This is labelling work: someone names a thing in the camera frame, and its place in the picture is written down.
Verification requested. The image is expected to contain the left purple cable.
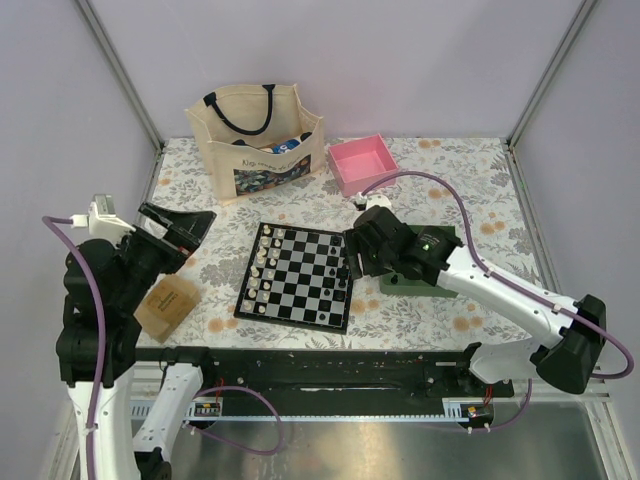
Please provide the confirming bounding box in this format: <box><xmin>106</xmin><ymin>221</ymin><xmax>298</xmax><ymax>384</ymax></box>
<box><xmin>41</xmin><ymin>215</ymin><xmax>286</xmax><ymax>480</ymax></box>

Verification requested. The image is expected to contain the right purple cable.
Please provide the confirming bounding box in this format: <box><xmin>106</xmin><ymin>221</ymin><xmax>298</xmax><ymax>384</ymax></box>
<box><xmin>359</xmin><ymin>171</ymin><xmax>635</xmax><ymax>435</ymax></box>

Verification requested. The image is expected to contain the right aluminium frame post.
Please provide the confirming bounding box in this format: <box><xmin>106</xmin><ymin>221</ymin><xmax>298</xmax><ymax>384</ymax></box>
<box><xmin>505</xmin><ymin>0</ymin><xmax>600</xmax><ymax>149</ymax></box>

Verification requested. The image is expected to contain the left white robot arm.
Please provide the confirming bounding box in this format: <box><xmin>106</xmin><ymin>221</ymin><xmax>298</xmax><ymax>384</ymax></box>
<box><xmin>43</xmin><ymin>194</ymin><xmax>217</xmax><ymax>479</ymax></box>

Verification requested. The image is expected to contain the left aluminium frame post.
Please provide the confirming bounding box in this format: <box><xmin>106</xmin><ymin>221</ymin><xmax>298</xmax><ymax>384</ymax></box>
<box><xmin>72</xmin><ymin>0</ymin><xmax>165</xmax><ymax>153</ymax></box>

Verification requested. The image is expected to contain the floral table mat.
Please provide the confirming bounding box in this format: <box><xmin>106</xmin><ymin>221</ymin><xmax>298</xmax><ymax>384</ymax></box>
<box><xmin>151</xmin><ymin>138</ymin><xmax>540</xmax><ymax>351</ymax></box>

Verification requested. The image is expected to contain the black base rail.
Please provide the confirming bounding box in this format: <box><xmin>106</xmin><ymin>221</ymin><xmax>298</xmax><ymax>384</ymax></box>
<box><xmin>136</xmin><ymin>347</ymin><xmax>514</xmax><ymax>418</ymax></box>

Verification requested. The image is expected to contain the purple cable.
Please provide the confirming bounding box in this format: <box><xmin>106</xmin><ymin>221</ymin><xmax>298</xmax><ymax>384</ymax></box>
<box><xmin>41</xmin><ymin>215</ymin><xmax>286</xmax><ymax>480</ymax></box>
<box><xmin>359</xmin><ymin>171</ymin><xmax>635</xmax><ymax>435</ymax></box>

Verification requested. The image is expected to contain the cream canvas tote bag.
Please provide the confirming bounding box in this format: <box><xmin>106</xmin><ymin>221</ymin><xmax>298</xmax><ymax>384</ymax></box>
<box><xmin>185</xmin><ymin>84</ymin><xmax>326</xmax><ymax>202</ymax></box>

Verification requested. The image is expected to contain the black and white chessboard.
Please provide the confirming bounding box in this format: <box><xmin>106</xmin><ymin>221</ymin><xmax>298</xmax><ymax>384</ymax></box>
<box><xmin>235</xmin><ymin>222</ymin><xmax>353</xmax><ymax>335</ymax></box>

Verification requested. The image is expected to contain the aluminium frame post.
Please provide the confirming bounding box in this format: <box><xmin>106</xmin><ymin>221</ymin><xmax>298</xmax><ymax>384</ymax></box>
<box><xmin>72</xmin><ymin>0</ymin><xmax>165</xmax><ymax>153</ymax></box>
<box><xmin>505</xmin><ymin>0</ymin><xmax>600</xmax><ymax>149</ymax></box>

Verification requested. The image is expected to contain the pink plastic box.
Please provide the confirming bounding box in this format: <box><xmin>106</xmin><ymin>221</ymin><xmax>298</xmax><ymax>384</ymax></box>
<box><xmin>328</xmin><ymin>134</ymin><xmax>398</xmax><ymax>197</ymax></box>

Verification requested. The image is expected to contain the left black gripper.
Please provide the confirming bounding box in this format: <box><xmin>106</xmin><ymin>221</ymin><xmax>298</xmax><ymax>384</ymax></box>
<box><xmin>116</xmin><ymin>198</ymin><xmax>217</xmax><ymax>307</ymax></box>

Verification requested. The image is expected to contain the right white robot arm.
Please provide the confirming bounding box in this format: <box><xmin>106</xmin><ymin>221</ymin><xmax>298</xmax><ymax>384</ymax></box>
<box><xmin>345</xmin><ymin>206</ymin><xmax>606</xmax><ymax>396</ymax></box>

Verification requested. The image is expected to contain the green plastic tray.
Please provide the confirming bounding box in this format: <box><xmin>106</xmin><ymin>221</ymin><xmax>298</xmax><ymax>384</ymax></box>
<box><xmin>361</xmin><ymin>216</ymin><xmax>461</xmax><ymax>298</ymax></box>

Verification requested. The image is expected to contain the blue white carton in bag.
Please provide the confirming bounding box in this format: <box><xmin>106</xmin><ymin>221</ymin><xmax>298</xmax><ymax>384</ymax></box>
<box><xmin>268</xmin><ymin>132</ymin><xmax>312</xmax><ymax>154</ymax></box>

